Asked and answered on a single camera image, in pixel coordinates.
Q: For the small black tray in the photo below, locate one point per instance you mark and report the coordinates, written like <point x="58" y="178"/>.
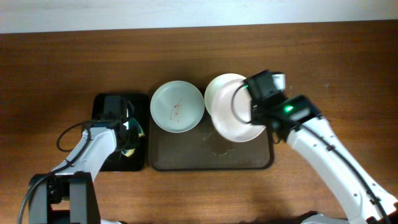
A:
<point x="116" y="161"/>

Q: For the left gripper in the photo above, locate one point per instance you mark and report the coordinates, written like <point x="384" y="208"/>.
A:
<point x="125" y="137"/>

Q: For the green and yellow sponge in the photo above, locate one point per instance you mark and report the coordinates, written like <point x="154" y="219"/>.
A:
<point x="131" y="136"/>

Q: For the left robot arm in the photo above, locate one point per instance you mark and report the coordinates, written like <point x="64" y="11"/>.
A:
<point x="66" y="194"/>

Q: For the pale green plate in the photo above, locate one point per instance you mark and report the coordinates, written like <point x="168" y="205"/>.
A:
<point x="177" y="106"/>

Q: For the white plate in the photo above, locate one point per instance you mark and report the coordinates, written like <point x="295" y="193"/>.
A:
<point x="215" y="85"/>
<point x="231" y="111"/>

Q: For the white plate front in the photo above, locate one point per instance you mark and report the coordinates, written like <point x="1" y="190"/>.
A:
<point x="231" y="111"/>

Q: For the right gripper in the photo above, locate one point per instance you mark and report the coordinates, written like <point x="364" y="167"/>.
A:
<point x="257" y="116"/>

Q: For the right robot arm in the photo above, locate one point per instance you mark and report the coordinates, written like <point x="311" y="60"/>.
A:
<point x="299" y="123"/>

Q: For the brown plastic serving tray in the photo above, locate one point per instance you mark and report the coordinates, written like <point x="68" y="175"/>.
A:
<point x="202" y="148"/>

